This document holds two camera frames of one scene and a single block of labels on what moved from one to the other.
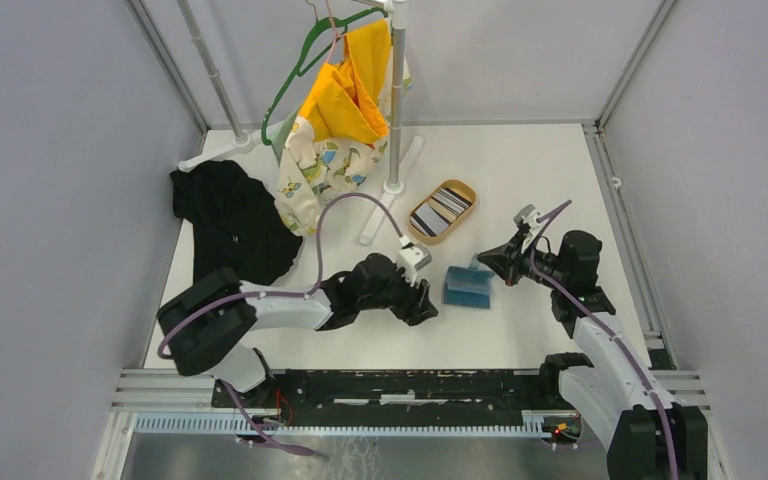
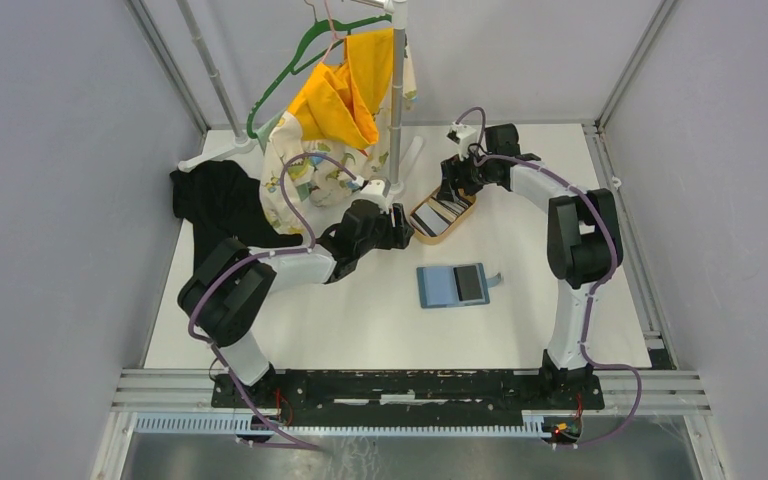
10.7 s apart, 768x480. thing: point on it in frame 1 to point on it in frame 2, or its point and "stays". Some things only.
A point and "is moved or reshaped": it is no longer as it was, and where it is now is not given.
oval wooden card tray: [441, 211] stays
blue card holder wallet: [464, 286] is moved or reshaped
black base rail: [530, 391] stays
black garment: [233, 223] stays
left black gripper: [416, 306] to [397, 237]
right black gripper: [507, 259] to [452, 169]
